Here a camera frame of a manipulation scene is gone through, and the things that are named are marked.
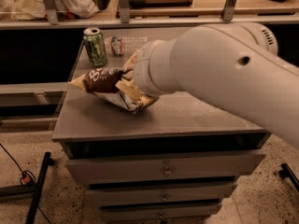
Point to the black stand leg left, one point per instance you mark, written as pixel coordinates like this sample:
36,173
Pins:
28,188

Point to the black stand leg right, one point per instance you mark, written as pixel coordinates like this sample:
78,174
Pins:
286,172

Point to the grey horizontal rail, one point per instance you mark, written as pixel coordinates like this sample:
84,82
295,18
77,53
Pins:
146,22

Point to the top grey drawer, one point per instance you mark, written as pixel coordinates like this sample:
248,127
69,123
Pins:
164,167

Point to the grey drawer cabinet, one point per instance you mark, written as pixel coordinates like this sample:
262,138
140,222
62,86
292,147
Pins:
89,127

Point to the grey metal bracket middle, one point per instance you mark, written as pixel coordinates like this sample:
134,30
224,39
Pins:
124,11

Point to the grey metal bracket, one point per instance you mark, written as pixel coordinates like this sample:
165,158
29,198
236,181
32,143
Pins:
228,10
51,11
124,11

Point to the black stand leg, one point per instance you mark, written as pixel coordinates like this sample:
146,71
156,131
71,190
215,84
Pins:
28,188
286,172

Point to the brown sea salt chip bag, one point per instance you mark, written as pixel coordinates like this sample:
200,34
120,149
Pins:
101,82

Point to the middle grey drawer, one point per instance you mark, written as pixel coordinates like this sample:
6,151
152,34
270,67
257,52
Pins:
168,193

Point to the bottom grey drawer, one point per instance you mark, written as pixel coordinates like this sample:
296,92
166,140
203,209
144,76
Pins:
160,212

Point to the white cloth pile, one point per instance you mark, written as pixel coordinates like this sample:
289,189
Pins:
26,10

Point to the grey metal bracket right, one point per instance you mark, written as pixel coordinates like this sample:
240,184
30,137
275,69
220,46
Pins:
228,10

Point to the green soda can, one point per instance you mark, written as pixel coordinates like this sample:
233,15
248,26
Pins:
95,46

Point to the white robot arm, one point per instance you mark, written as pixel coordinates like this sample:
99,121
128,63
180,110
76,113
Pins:
233,66

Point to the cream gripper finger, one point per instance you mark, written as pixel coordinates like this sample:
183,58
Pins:
128,89
129,65

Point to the grey metal bracket left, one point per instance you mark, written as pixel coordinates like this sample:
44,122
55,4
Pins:
51,11

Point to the grey drawer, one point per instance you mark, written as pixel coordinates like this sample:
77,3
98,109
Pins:
168,193
160,212
164,167

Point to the clear plastic water bottle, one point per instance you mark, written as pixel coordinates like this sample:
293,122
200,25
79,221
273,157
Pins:
124,45

